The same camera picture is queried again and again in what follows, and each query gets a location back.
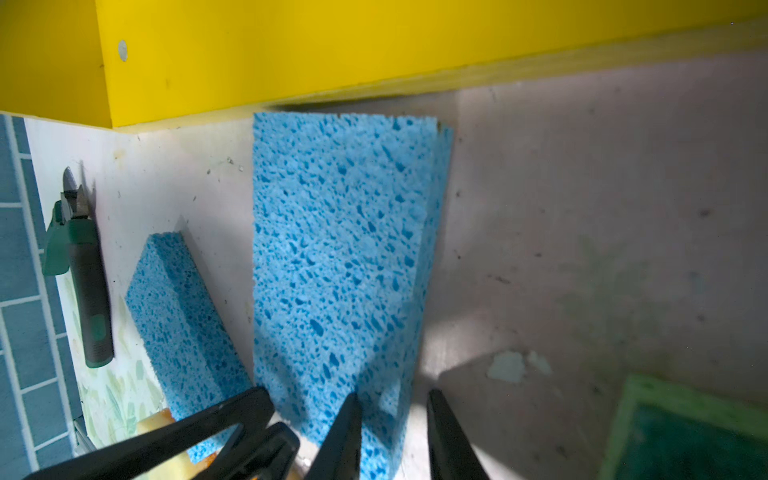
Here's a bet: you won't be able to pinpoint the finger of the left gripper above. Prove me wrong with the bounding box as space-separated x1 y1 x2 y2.
195 422 300 479

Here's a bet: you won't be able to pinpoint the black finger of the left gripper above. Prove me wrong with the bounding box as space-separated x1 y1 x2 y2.
27 387 274 479

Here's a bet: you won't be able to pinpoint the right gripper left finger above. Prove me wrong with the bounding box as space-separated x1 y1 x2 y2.
305 392 362 480

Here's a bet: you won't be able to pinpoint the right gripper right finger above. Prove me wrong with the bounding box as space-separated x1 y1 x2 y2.
427 389 489 480

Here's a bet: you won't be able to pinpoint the yellow pink blue shelf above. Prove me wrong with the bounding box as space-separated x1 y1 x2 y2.
1 1 767 129

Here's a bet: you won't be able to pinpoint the pale yellow sponge left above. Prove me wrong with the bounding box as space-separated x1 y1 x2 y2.
136 408 215 479

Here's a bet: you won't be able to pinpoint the dark green scrub sponge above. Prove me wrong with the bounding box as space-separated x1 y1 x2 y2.
598 374 767 479

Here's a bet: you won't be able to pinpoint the green handled pliers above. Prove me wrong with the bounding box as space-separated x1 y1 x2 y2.
42 168 114 369

